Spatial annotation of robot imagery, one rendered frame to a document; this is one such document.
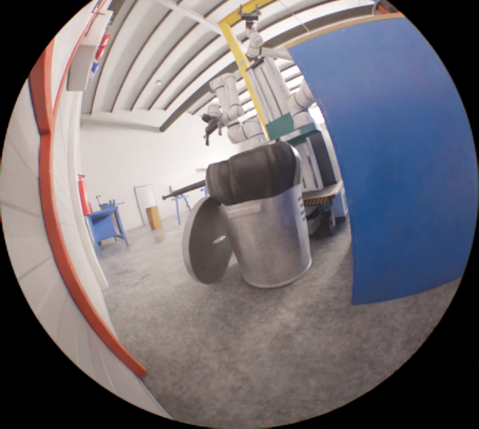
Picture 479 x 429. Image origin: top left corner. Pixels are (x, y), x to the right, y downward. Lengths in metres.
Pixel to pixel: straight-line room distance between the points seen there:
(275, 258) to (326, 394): 0.60
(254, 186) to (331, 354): 0.65
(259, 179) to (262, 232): 0.23
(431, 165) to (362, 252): 0.33
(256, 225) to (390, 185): 0.52
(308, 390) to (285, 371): 0.10
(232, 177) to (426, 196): 0.68
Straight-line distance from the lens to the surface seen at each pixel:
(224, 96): 1.66
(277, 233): 0.71
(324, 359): 0.58
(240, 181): 0.62
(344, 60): 0.56
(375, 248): 0.55
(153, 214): 5.35
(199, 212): 0.80
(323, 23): 7.55
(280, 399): 0.54
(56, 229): 0.53
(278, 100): 1.65
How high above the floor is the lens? 0.53
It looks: 1 degrees down
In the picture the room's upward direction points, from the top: 16 degrees counter-clockwise
